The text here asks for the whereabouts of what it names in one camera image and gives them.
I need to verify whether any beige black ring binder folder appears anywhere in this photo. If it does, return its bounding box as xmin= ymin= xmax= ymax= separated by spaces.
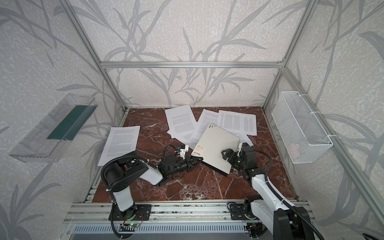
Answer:
xmin=191 ymin=124 xmax=240 ymax=177

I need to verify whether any printed paper sheet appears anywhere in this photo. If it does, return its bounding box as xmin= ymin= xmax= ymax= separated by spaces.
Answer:
xmin=190 ymin=109 xmax=219 ymax=143
xmin=98 ymin=126 xmax=140 ymax=167

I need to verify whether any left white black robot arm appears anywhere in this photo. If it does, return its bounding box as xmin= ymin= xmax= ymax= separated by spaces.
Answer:
xmin=101 ymin=154 xmax=203 ymax=213

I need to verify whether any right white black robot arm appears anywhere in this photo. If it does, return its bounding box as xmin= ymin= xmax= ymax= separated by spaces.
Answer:
xmin=221 ymin=143 xmax=324 ymax=240

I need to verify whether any bottom hidden printed sheet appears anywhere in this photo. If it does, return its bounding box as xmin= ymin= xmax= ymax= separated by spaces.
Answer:
xmin=167 ymin=130 xmax=254 ymax=149

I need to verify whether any right back printed sheet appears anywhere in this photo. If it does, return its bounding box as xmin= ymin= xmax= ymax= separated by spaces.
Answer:
xmin=218 ymin=110 xmax=257 ymax=136

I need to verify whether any centre back printed sheet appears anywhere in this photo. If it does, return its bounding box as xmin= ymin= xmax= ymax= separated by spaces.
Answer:
xmin=165 ymin=105 xmax=197 ymax=137

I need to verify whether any green circuit board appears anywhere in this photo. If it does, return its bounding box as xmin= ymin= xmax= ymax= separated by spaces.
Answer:
xmin=119 ymin=223 xmax=141 ymax=232

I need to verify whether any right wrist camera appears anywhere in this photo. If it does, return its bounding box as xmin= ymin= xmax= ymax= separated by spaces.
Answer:
xmin=238 ymin=143 xmax=250 ymax=153

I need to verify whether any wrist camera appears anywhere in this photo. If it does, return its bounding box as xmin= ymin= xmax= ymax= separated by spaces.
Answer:
xmin=177 ymin=145 xmax=189 ymax=160
xmin=238 ymin=143 xmax=250 ymax=153

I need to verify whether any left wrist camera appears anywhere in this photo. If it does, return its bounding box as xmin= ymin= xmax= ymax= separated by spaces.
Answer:
xmin=177 ymin=145 xmax=189 ymax=160

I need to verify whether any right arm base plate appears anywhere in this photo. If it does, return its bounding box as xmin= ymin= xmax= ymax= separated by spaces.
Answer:
xmin=227 ymin=202 xmax=248 ymax=221

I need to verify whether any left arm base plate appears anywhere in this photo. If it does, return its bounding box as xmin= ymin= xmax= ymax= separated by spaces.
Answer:
xmin=108 ymin=203 xmax=152 ymax=221

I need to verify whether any right black corrugated cable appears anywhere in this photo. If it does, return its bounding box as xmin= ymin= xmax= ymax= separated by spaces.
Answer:
xmin=253 ymin=149 xmax=325 ymax=240

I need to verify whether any black corrugated cable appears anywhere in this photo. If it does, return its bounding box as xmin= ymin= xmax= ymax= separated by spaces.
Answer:
xmin=253 ymin=149 xmax=325 ymax=240
xmin=100 ymin=143 xmax=181 ymax=193

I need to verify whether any white wire mesh basket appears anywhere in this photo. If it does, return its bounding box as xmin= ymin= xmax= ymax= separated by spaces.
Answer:
xmin=272 ymin=91 xmax=334 ymax=164

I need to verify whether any left black corrugated cable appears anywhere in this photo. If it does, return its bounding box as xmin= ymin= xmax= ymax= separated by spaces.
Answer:
xmin=100 ymin=143 xmax=181 ymax=193

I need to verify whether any aluminium cage frame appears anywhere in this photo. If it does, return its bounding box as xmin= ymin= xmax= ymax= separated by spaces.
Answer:
xmin=59 ymin=1 xmax=384 ymax=224

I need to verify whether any aluminium front rail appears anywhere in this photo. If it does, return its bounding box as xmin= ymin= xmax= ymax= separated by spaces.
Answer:
xmin=61 ymin=200 xmax=316 ymax=224

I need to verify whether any clear acrylic wall tray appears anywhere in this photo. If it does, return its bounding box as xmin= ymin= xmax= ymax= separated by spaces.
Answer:
xmin=9 ymin=94 xmax=98 ymax=163

